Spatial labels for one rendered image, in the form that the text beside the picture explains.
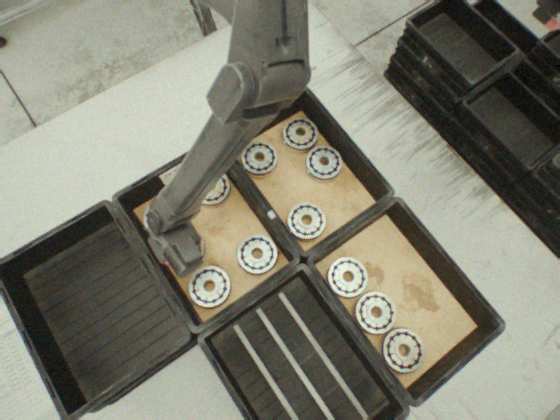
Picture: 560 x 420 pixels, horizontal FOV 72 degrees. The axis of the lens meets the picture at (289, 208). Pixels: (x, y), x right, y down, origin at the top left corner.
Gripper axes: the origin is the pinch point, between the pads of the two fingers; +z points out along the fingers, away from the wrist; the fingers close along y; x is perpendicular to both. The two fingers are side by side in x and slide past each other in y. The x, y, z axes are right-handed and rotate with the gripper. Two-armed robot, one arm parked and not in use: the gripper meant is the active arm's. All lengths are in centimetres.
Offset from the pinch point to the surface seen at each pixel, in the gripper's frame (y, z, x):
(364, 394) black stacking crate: 17, 5, -53
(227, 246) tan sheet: 9.4, 6.2, -4.4
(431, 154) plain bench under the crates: 83, 20, -12
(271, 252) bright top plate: 17.8, 3.1, -12.7
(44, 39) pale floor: -11, 93, 176
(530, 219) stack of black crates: 127, 62, -55
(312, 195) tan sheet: 36.6, 6.5, -5.1
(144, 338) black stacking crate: -19.2, 5.8, -12.7
